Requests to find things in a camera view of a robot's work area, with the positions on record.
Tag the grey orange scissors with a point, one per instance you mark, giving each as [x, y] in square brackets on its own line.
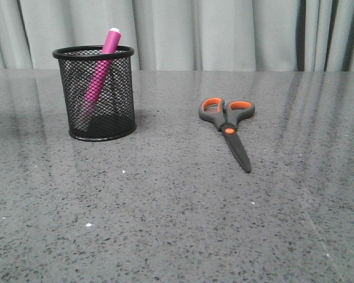
[225, 117]

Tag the magenta marker pen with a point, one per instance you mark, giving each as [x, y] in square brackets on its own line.
[110, 42]

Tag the black mesh pen bin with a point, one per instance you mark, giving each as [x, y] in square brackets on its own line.
[113, 116]

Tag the grey pleated curtain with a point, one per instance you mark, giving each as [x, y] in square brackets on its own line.
[186, 35]

